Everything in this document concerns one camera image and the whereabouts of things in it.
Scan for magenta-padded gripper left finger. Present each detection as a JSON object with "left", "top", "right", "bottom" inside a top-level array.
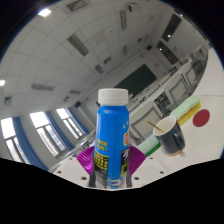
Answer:
[{"left": 53, "top": 145, "right": 98, "bottom": 188}]

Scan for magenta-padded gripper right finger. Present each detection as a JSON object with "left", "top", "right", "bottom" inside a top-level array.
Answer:
[{"left": 126, "top": 145, "right": 167, "bottom": 188}]

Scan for blue drink bottle white cap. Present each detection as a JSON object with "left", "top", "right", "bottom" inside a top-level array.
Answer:
[{"left": 94, "top": 88, "right": 131, "bottom": 190}]

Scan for dark blue mug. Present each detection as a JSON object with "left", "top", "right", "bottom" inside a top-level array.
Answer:
[{"left": 152, "top": 115, "right": 186, "bottom": 157}]

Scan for wooden stirring stick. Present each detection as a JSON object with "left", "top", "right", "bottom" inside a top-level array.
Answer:
[{"left": 146, "top": 120, "right": 164, "bottom": 134}]

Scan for tall classroom windows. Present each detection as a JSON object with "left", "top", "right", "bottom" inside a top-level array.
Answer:
[{"left": 0, "top": 108, "right": 84, "bottom": 164}]

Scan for classroom desks and chairs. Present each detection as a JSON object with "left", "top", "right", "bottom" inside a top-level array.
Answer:
[{"left": 128, "top": 44, "right": 214, "bottom": 141}]

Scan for blue window curtains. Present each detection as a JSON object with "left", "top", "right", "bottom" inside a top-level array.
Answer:
[{"left": 12, "top": 107, "right": 91, "bottom": 171}]

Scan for yellow folded cloth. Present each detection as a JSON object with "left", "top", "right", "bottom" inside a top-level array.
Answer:
[{"left": 178, "top": 103, "right": 202, "bottom": 127}]

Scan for pale green folded cloth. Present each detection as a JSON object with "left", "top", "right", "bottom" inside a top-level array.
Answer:
[{"left": 169, "top": 95, "right": 201, "bottom": 121}]

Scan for flat round red coaster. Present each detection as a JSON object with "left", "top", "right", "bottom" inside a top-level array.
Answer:
[{"left": 192, "top": 109, "right": 211, "bottom": 128}]

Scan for dark green chalkboard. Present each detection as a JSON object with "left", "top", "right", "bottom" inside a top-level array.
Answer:
[{"left": 114, "top": 63, "right": 158, "bottom": 98}]

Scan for dark classroom door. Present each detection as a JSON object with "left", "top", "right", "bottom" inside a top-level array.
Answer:
[{"left": 156, "top": 40, "right": 179, "bottom": 65}]

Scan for ceiling light panels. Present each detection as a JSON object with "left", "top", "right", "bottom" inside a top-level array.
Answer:
[{"left": 0, "top": 0, "right": 141, "bottom": 98}]

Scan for ceiling mounted projector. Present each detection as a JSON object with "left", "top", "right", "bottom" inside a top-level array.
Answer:
[{"left": 128, "top": 2, "right": 139, "bottom": 13}]

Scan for dark high wall window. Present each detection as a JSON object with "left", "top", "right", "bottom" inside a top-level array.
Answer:
[{"left": 162, "top": 13, "right": 183, "bottom": 43}]

